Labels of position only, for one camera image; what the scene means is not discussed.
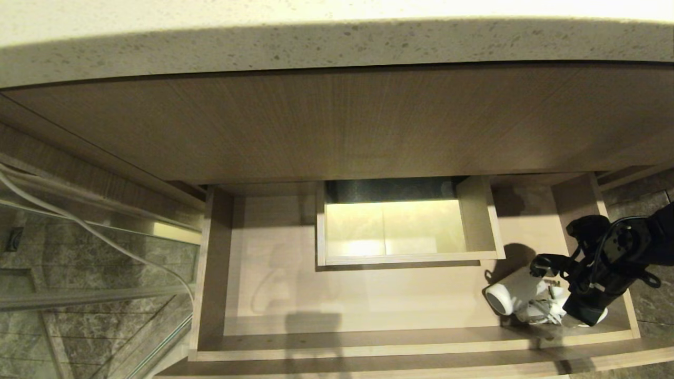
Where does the grey hair dryer cord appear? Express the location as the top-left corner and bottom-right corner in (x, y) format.
(529, 281), (572, 325)

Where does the white hair dryer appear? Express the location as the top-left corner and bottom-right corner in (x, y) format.
(484, 265), (572, 324)

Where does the wooden vanity drawer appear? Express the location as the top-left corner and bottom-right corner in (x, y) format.
(153, 171), (674, 379)

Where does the fixed wooden cabinet front panel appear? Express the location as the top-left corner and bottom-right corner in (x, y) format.
(3, 63), (674, 186)

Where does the speckled stone countertop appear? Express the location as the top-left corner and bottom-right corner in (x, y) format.
(0, 0), (674, 89)

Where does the glass shower partition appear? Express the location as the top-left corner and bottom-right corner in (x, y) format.
(0, 152), (205, 379)

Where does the wooden cabinet side panel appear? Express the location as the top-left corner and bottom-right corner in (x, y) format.
(0, 94), (209, 212)

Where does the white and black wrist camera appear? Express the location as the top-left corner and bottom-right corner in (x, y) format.
(562, 292), (609, 328)

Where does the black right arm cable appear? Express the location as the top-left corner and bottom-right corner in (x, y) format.
(571, 216), (662, 289)

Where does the chrome floor rail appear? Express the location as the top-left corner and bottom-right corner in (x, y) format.
(124, 313), (193, 379)

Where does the thin white cable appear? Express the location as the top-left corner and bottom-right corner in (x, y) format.
(0, 162), (196, 308)

